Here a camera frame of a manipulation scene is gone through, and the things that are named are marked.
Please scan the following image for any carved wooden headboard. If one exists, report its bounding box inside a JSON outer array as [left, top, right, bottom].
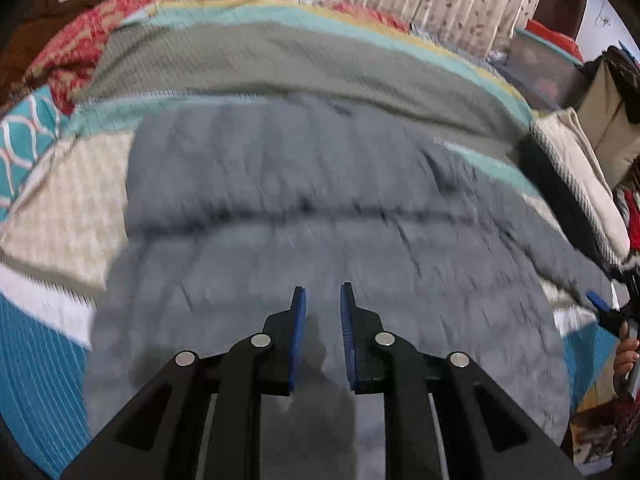
[[1, 0, 105, 105]]

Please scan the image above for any grey puffer jacket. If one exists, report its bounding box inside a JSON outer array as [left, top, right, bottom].
[[84, 96, 611, 479]]

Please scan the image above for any person right hand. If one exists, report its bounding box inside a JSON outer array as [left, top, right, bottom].
[[613, 322, 639, 392]]

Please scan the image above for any striped patchwork bedspread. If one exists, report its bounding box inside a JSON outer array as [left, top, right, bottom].
[[1, 0, 615, 479]]

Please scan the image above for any teal patterned pillow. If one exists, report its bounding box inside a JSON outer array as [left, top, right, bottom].
[[0, 86, 68, 220]]

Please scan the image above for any red lidded storage box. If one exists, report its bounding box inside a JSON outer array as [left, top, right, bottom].
[[506, 28, 587, 107]]

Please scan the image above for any cream knitted garment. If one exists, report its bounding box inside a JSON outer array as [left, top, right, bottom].
[[518, 108, 630, 269]]

